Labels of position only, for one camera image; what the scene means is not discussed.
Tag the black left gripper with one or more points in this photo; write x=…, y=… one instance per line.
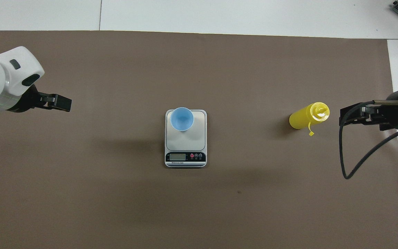
x=28, y=102

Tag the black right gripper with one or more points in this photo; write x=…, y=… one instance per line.
x=394, y=112

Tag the yellow squeeze bottle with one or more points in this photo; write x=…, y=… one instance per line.
x=302, y=119

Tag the light blue plastic cup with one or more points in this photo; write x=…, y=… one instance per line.
x=181, y=119

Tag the silver digital kitchen scale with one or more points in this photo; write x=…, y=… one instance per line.
x=185, y=145

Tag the brown paper table mat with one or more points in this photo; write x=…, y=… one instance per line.
x=199, y=207

